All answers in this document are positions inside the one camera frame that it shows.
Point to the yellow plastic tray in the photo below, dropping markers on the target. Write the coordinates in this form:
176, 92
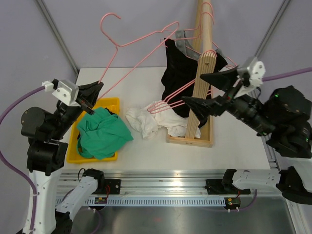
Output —
113, 105

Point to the grey tank top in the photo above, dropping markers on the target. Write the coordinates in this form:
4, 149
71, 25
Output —
184, 46

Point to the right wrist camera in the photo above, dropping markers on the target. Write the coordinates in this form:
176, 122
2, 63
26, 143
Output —
252, 72

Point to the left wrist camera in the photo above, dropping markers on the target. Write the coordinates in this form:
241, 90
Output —
64, 90

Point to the wooden hanger rack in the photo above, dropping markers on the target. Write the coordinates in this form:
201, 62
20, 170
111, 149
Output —
206, 64

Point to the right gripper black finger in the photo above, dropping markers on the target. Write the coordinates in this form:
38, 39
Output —
225, 81
203, 108

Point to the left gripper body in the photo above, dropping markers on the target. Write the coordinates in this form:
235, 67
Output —
84, 105

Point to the aluminium frame post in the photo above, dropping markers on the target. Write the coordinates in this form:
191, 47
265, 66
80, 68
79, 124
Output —
54, 30
271, 29

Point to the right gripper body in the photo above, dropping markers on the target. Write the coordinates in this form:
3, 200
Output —
228, 96

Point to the aluminium mounting rail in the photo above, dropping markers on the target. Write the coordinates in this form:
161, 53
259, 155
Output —
185, 183

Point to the white tank top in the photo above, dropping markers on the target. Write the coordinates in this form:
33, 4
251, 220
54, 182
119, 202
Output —
148, 124

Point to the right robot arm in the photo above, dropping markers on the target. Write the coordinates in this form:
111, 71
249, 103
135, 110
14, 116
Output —
284, 117

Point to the slotted cable duct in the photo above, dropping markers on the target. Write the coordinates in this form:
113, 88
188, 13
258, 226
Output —
132, 201

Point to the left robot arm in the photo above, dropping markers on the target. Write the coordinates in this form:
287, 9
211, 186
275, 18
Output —
46, 157

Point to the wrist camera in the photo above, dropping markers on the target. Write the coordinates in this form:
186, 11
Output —
252, 72
64, 90

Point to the left aluminium frame post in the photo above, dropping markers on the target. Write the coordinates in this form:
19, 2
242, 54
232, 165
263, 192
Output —
54, 30

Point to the right aluminium frame post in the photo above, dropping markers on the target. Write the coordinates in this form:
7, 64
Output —
271, 29

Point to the green tank top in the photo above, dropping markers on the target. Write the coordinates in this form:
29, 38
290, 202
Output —
102, 131

